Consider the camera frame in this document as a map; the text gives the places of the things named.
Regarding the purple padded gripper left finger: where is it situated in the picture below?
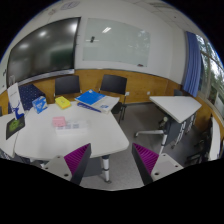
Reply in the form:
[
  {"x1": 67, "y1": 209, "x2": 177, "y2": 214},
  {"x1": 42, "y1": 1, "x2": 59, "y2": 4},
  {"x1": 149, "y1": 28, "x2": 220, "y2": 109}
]
[{"x1": 42, "y1": 143, "x2": 92, "y2": 186}]

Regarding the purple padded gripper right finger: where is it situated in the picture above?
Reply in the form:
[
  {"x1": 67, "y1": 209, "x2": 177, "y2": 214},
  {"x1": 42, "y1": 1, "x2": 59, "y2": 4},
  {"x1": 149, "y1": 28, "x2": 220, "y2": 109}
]
[{"x1": 131, "y1": 142, "x2": 184, "y2": 186}]

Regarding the white main table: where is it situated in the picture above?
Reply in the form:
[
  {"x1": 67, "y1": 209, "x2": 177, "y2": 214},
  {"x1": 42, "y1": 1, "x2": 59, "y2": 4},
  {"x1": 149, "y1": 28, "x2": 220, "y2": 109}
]
[{"x1": 14, "y1": 100, "x2": 130, "y2": 184}]

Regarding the pink box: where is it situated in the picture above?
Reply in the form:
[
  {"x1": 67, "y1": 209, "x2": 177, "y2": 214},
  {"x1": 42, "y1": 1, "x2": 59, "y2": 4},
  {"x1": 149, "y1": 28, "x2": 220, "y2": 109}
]
[{"x1": 52, "y1": 116, "x2": 66, "y2": 127}]

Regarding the white table at right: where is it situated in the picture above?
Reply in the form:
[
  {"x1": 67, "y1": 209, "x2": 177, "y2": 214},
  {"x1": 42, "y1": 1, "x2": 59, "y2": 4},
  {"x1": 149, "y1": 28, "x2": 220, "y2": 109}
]
[{"x1": 134, "y1": 96, "x2": 201, "y2": 153}]

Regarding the blue book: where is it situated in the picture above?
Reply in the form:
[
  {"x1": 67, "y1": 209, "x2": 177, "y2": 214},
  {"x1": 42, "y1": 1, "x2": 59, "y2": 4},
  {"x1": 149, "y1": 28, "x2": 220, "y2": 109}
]
[{"x1": 76, "y1": 89, "x2": 104, "y2": 105}]

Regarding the blue and white box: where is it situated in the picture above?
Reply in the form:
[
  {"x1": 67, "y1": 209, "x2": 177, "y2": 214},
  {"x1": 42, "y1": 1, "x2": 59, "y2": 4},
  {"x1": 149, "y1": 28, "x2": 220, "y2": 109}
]
[{"x1": 32, "y1": 96, "x2": 48, "y2": 114}]

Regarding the black pad with green print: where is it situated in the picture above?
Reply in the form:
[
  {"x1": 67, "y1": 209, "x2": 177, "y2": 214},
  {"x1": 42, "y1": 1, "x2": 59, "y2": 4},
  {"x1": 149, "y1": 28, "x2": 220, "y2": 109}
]
[{"x1": 6, "y1": 117, "x2": 25, "y2": 139}]

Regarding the black chair left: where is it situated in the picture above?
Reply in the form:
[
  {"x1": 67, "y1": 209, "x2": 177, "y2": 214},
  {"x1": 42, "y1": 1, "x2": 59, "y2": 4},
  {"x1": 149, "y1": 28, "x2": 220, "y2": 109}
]
[{"x1": 54, "y1": 75, "x2": 81, "y2": 95}]

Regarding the black chair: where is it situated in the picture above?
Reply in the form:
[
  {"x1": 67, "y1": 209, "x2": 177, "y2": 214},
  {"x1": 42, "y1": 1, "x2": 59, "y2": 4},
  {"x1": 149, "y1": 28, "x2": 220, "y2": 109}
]
[
  {"x1": 99, "y1": 74, "x2": 127, "y2": 120},
  {"x1": 54, "y1": 75, "x2": 81, "y2": 95}
]

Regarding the black chair right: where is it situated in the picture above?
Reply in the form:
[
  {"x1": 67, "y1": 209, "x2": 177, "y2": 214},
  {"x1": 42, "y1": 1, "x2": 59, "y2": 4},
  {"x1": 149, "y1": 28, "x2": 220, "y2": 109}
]
[{"x1": 99, "y1": 74, "x2": 127, "y2": 120}]

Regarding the dark blue patterned chair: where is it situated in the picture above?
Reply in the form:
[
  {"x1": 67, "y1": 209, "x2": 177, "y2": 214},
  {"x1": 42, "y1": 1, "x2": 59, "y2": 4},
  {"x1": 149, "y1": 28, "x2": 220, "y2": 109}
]
[{"x1": 7, "y1": 84, "x2": 45, "y2": 111}]

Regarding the white bag with blue deer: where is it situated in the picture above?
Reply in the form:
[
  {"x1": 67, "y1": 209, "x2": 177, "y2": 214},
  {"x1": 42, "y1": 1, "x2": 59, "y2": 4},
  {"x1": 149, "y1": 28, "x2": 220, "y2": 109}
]
[{"x1": 7, "y1": 83, "x2": 25, "y2": 119}]

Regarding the blue curtain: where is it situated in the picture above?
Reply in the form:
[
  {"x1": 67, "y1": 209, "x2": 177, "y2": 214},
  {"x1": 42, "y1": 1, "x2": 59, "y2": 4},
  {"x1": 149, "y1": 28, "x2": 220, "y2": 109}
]
[{"x1": 183, "y1": 32, "x2": 202, "y2": 97}]

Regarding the window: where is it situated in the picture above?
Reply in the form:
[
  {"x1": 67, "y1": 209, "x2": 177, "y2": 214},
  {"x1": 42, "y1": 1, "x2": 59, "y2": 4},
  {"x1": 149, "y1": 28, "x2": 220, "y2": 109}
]
[{"x1": 197, "y1": 35, "x2": 224, "y2": 119}]

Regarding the large black wall display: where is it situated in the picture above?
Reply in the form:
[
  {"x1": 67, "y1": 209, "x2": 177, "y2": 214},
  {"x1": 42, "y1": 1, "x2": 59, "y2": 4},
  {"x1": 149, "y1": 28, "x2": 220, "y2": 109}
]
[{"x1": 6, "y1": 17, "x2": 81, "y2": 86}]

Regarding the glass whiteboard on wall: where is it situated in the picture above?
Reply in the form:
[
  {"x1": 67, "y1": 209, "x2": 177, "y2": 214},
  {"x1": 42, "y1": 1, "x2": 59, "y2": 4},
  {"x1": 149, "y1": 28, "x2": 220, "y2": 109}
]
[{"x1": 83, "y1": 18, "x2": 150, "y2": 67}]

